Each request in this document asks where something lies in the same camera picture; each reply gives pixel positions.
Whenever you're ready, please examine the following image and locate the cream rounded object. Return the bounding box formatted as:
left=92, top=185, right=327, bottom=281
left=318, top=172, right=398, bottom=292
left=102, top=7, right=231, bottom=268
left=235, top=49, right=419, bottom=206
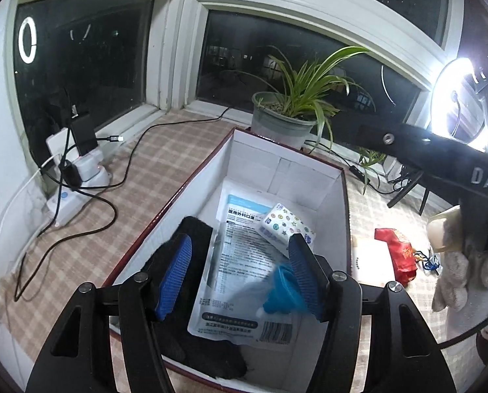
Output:
left=428, top=206, right=462, bottom=253

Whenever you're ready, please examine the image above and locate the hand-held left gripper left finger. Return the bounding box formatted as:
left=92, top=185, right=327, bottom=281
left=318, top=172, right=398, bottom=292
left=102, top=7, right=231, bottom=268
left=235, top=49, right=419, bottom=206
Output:
left=25, top=233, right=193, bottom=393

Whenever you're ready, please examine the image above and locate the black plug charger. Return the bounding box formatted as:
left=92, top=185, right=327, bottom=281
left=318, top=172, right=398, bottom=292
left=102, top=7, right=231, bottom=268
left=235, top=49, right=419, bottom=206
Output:
left=60, top=161, right=83, bottom=187

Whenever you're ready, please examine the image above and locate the checked tablecloth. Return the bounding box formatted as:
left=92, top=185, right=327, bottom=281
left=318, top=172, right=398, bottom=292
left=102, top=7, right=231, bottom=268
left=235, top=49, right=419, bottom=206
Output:
left=0, top=110, right=488, bottom=393

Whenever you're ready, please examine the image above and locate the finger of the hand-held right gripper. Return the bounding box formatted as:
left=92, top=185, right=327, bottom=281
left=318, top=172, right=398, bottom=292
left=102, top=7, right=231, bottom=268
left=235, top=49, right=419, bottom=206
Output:
left=358, top=124, right=433, bottom=173

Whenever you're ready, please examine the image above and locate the large potted spider plant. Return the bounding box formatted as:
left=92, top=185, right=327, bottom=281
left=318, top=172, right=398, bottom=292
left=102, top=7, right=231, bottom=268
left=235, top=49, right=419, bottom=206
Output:
left=228, top=45, right=376, bottom=154

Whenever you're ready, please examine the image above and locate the orange and blue keychain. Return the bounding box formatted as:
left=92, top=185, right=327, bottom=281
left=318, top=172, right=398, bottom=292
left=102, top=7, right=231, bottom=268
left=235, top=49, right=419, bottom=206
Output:
left=414, top=248, right=441, bottom=273

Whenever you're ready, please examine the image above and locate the white cable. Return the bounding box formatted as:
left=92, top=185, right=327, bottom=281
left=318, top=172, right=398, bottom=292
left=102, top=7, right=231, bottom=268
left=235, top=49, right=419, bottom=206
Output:
left=0, top=153, right=62, bottom=263

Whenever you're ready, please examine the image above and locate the white and orange tissue pack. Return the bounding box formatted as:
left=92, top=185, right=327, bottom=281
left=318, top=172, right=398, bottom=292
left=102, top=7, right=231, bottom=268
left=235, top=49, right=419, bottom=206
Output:
left=351, top=237, right=397, bottom=288

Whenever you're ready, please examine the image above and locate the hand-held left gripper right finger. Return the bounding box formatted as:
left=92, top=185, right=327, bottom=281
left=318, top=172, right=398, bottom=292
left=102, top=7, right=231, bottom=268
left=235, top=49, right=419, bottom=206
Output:
left=287, top=233, right=458, bottom=393

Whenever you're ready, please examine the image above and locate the white face mask packet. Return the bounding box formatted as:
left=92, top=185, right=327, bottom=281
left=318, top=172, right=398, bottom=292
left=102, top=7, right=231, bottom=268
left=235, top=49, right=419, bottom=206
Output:
left=187, top=178, right=300, bottom=345

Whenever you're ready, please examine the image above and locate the black ring light cable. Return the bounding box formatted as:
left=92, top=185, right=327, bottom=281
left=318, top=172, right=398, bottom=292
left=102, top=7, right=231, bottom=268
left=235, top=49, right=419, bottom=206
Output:
left=305, top=141, right=417, bottom=195

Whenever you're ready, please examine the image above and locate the star-print tissue packet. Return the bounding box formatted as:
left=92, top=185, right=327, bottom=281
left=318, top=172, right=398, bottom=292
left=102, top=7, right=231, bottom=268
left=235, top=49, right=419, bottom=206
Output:
left=255, top=202, right=316, bottom=259

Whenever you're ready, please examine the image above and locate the white power strip with chargers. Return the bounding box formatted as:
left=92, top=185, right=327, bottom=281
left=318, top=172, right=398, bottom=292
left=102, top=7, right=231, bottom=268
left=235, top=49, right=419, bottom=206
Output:
left=14, top=106, right=232, bottom=303

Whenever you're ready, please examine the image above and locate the small spider plant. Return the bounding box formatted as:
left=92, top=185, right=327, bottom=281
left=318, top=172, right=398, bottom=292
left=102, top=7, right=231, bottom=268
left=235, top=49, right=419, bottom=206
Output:
left=356, top=147, right=388, bottom=195

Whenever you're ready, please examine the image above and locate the white ring light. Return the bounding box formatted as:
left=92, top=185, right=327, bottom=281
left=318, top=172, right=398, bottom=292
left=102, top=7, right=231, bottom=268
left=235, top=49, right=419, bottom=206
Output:
left=430, top=57, right=488, bottom=152

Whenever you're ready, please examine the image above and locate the red plastic bag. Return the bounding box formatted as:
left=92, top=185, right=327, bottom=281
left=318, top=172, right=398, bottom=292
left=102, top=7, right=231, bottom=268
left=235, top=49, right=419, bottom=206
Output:
left=374, top=228, right=419, bottom=284

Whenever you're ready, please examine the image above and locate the black tripod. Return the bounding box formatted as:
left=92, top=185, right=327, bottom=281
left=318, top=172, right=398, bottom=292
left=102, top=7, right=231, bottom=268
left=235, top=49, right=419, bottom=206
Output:
left=387, top=168, right=433, bottom=215

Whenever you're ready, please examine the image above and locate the red cardboard box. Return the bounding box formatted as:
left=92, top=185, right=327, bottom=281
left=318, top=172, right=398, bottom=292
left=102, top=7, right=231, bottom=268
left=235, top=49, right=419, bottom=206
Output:
left=103, top=127, right=353, bottom=393

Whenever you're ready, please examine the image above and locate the white window frame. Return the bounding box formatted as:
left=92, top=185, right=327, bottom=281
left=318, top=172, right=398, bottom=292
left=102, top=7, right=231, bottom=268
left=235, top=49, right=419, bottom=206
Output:
left=0, top=0, right=474, bottom=148

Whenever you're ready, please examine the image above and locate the white power adapter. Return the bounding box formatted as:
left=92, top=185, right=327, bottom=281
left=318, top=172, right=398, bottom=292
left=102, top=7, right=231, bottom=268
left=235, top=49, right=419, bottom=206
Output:
left=46, top=128, right=70, bottom=160

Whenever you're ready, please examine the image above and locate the blue collapsible funnel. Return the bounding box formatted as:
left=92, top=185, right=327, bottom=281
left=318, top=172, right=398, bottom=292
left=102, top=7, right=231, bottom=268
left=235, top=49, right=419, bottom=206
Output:
left=262, top=264, right=310, bottom=315

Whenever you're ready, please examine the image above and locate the black knit glove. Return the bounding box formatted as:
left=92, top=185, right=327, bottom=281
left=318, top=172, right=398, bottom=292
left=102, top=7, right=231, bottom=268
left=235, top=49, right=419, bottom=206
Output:
left=140, top=215, right=249, bottom=379

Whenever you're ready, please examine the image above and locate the person's right hand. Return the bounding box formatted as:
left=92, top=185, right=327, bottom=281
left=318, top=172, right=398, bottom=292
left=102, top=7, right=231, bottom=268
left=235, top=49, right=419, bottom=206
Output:
left=431, top=248, right=488, bottom=324

